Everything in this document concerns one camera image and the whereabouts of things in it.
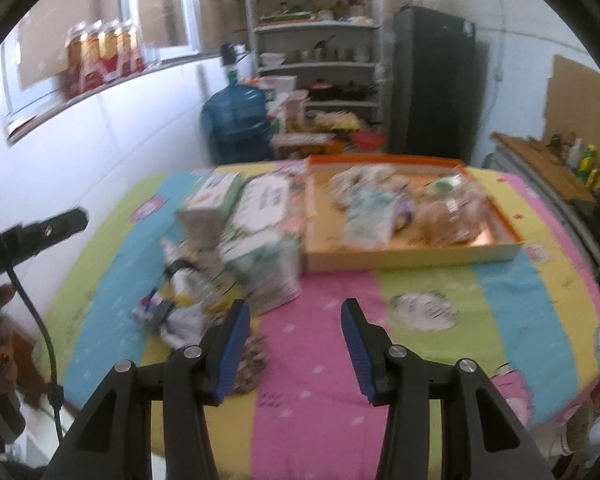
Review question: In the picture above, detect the green yellow bottle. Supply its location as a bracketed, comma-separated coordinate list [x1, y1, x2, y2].
[578, 145, 599, 184]

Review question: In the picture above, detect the floral patterned cloth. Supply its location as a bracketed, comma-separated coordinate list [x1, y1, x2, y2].
[229, 335, 270, 395]

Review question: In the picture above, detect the crumpled white cloth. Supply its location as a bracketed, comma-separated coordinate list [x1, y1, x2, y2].
[132, 300, 217, 349]

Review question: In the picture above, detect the pack of orange drink bottles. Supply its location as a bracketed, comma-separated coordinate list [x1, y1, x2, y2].
[66, 19, 146, 100]

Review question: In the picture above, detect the colourful striped cartoon tablecloth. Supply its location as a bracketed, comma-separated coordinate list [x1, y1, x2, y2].
[45, 162, 600, 461]

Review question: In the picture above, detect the pack of orange jars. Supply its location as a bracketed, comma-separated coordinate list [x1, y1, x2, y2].
[272, 132, 347, 159]

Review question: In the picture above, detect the cream teddy bear silver dress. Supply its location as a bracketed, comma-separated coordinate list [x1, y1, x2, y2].
[419, 199, 490, 247]

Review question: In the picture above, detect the green white tissue box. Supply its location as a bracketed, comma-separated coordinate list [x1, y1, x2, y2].
[175, 172, 244, 252]

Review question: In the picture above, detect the sliding window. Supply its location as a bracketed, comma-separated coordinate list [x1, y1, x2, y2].
[0, 0, 202, 128]

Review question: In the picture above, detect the red plastic basket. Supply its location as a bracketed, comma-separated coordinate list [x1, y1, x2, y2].
[349, 130, 387, 151]

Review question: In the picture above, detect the green metal shelf rack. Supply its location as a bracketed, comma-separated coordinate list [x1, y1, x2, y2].
[245, 0, 384, 134]

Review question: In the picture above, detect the dark grey fridge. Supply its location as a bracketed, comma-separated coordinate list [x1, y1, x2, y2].
[390, 6, 477, 161]

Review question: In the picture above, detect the blue water jug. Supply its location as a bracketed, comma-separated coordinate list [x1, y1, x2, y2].
[201, 44, 272, 166]

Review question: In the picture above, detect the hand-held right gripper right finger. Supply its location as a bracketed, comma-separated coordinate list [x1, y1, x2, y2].
[341, 298, 553, 480]

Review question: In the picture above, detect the black pot red lid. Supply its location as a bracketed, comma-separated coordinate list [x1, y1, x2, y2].
[307, 79, 337, 102]

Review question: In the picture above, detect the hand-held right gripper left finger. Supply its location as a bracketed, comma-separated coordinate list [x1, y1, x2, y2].
[42, 299, 252, 480]

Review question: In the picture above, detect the teddy bear purple dress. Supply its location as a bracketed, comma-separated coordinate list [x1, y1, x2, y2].
[392, 195, 419, 231]

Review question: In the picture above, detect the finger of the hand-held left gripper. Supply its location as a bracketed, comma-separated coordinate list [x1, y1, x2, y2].
[0, 208, 90, 277]

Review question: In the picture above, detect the wall power cable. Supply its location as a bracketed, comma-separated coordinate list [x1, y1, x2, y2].
[489, 0, 512, 116]

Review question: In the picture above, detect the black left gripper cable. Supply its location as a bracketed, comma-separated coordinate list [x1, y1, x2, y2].
[0, 169, 66, 447]

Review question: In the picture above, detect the green white tissue packet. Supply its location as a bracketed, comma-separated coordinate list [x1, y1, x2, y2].
[342, 192, 397, 249]

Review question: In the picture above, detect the clear plastic bottle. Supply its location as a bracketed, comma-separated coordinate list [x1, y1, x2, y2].
[160, 239, 222, 312]

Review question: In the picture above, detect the white carton box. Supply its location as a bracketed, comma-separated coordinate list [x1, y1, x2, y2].
[257, 76, 299, 107]

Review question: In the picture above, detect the large white green tissue pack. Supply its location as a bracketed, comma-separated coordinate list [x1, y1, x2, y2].
[230, 175, 294, 241]
[219, 232, 302, 314]

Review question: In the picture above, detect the green ball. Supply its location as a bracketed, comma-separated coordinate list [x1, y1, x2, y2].
[430, 175, 464, 199]

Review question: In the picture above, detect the pale plush toy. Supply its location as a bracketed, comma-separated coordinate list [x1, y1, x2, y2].
[330, 166, 406, 206]

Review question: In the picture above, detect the brown cardboard wall sheet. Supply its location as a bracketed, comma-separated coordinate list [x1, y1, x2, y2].
[542, 54, 600, 161]

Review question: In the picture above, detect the orange cardboard box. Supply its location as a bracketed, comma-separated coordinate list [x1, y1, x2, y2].
[302, 155, 525, 273]

